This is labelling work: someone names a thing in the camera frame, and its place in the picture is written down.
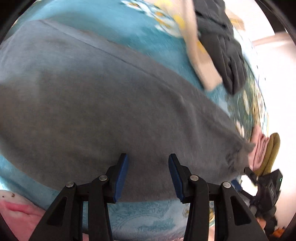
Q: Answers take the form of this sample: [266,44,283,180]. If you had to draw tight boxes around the grey fleece sweatshirt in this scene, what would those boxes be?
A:
[1,20,253,202]

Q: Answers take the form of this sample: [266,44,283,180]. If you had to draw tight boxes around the pink bed sheet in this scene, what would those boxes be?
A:
[0,189,88,241]

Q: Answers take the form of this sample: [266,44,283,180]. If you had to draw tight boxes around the folded pink garment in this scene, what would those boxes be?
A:
[248,125,269,171]

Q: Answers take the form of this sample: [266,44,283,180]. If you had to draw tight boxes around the folded mustard knit sweater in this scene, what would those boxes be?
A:
[254,133,280,176]

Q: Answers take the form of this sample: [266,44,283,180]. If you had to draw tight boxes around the dark grey trousers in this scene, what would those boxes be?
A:
[193,0,247,95]

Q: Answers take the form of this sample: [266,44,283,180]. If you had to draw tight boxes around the teal floral bed blanket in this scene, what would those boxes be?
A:
[0,0,269,241]

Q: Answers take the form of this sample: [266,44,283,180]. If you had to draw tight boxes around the cream yellow knit garment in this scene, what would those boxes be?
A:
[149,0,222,91]

